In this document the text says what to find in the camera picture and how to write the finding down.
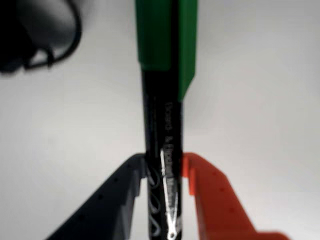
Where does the green marker with black barrel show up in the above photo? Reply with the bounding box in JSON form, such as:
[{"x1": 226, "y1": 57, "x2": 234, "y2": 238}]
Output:
[{"x1": 134, "y1": 0, "x2": 199, "y2": 240}]

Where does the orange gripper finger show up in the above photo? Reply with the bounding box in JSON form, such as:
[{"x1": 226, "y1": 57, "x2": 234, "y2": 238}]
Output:
[{"x1": 181, "y1": 151, "x2": 292, "y2": 240}]

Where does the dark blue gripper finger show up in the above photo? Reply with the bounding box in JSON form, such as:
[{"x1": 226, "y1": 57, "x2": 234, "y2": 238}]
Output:
[{"x1": 45, "y1": 152, "x2": 147, "y2": 240}]

